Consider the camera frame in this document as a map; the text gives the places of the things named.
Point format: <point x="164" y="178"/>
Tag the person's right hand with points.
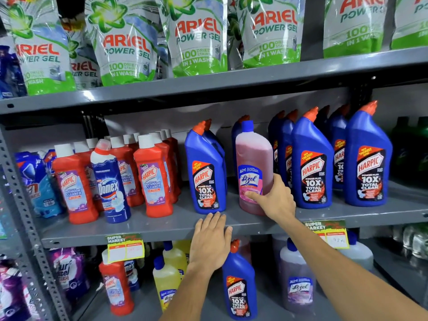
<point x="277" y="203"/>

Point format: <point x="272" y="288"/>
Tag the person's left hand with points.
<point x="209" y="245"/>

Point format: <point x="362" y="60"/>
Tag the person's left middle finger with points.
<point x="213" y="223"/>

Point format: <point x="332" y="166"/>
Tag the person's left little finger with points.
<point x="198" y="230"/>

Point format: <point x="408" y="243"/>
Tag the person's right thumb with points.
<point x="254" y="196"/>

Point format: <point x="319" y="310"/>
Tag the person's left thumb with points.
<point x="228" y="237"/>

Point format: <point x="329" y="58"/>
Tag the pink floor cleaner bottle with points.
<point x="252" y="153"/>

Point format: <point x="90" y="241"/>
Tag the person's right forearm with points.
<point x="334" y="274"/>

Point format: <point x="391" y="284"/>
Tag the person's left forearm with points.
<point x="190" y="297"/>

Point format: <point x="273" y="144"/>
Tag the grey metal shelf board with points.
<point x="167" y="227"/>
<point x="210" y="307"/>
<point x="234" y="80"/>

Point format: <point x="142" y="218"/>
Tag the yellow floor cleaner bottle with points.
<point x="175" y="257"/>
<point x="165" y="284"/>

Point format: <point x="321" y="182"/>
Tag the blue orange-capped cleaner bottle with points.
<point x="239" y="290"/>

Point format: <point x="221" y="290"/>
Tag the group of red bathroom cleaners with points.
<point x="152" y="183"/>

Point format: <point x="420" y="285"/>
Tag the yellow-green price label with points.
<point x="329" y="233"/>
<point x="125" y="249"/>

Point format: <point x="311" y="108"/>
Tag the white-blue toilet cleaner bottle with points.
<point x="108" y="190"/>
<point x="131" y="274"/>

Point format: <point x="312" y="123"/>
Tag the purple floor cleaner bottle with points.
<point x="297" y="284"/>

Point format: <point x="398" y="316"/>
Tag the red bathroom cleaner bottle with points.
<point x="115" y="287"/>

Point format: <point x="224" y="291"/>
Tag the row of blue toilet cleaners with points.
<point x="366" y="163"/>

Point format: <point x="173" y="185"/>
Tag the clear blue-capped cleaner bottle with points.
<point x="359" y="255"/>

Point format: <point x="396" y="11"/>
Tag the purple detergent pouch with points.
<point x="68" y="274"/>
<point x="13" y="294"/>

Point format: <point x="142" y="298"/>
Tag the dark green bottle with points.
<point x="421" y="147"/>
<point x="401" y="150"/>

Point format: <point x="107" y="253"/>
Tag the clear plastic bottles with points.
<point x="413" y="240"/>

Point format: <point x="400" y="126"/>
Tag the light blue detergent pouch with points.
<point x="38" y="187"/>

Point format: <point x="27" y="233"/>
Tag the grey perforated rack upright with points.
<point x="30" y="227"/>

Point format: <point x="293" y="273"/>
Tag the row of green-white detergent pouches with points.
<point x="123" y="46"/>

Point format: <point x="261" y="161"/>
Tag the dark blue detergent pouch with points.
<point x="10" y="73"/>

